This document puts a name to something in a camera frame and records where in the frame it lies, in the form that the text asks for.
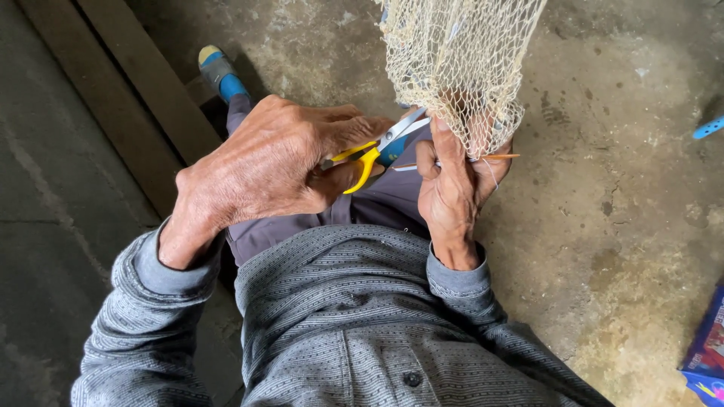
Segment dark wooden beam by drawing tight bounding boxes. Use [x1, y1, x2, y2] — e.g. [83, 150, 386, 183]
[16, 0, 222, 218]

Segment colourful printed packet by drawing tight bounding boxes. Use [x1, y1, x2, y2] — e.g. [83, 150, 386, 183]
[678, 282, 724, 407]

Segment person's grey trousers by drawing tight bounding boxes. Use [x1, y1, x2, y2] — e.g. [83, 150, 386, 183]
[225, 93, 437, 268]

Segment thin wooden netting needle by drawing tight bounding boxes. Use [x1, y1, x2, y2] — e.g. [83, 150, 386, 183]
[392, 153, 521, 173]

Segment person's grey patterned shirt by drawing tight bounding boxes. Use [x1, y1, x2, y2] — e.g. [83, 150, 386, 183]
[233, 224, 616, 407]

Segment beige fishing net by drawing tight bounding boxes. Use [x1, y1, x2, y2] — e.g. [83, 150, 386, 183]
[372, 0, 548, 161]

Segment person's left hand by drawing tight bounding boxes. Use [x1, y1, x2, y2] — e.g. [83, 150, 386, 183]
[158, 94, 397, 271]

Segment blue plastic object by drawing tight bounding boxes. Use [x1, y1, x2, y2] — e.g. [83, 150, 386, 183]
[692, 115, 724, 140]

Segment yellow-handled scissors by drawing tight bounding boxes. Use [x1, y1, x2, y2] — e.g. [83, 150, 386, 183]
[321, 107, 432, 195]

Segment blue and grey sandal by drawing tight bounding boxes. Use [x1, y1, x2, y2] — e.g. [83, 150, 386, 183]
[197, 44, 251, 104]

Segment person's right hand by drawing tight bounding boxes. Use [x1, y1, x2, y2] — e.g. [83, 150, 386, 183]
[415, 115, 514, 272]

